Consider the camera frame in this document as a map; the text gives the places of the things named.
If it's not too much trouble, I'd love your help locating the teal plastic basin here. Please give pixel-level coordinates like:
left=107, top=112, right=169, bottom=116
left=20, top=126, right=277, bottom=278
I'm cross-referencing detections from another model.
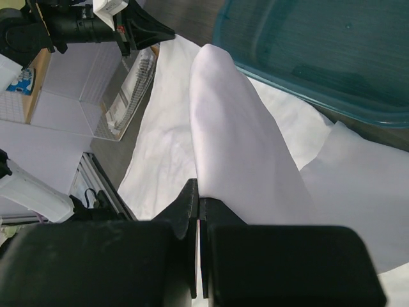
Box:
left=213, top=0, right=408, bottom=129

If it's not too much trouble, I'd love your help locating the bagged manual booklet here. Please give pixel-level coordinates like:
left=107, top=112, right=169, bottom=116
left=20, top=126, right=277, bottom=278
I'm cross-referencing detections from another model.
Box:
left=103, top=47, right=158, bottom=140

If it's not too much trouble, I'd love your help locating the white wire shelf rack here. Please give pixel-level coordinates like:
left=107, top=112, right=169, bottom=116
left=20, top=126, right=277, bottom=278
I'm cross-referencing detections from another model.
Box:
left=1, top=43, right=123, bottom=141

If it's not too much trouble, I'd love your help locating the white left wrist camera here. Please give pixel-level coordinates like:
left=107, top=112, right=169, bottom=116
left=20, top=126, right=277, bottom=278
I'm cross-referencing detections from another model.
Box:
left=92, top=0, right=129, bottom=31

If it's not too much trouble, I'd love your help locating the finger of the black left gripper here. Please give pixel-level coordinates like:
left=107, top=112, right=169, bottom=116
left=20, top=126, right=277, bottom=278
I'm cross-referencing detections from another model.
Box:
left=127, top=1, right=175, bottom=51

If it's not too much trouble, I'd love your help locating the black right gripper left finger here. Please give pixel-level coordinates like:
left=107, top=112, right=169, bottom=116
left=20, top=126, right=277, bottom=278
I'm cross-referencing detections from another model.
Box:
left=1, top=179, right=199, bottom=306

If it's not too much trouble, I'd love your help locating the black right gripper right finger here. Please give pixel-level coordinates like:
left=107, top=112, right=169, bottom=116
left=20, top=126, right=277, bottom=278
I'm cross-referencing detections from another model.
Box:
left=199, top=198, right=387, bottom=306

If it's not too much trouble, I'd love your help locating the white long sleeve shirt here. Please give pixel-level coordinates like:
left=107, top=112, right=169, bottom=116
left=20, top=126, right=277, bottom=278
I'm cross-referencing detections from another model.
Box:
left=118, top=36, right=408, bottom=306

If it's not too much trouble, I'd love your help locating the aluminium frame rail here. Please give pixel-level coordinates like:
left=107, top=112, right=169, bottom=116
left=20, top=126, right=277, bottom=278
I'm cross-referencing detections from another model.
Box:
left=69, top=152, right=136, bottom=221

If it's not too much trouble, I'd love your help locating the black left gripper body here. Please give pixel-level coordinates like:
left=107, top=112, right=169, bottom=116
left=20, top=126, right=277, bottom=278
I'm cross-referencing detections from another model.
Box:
left=114, top=0, right=140, bottom=56

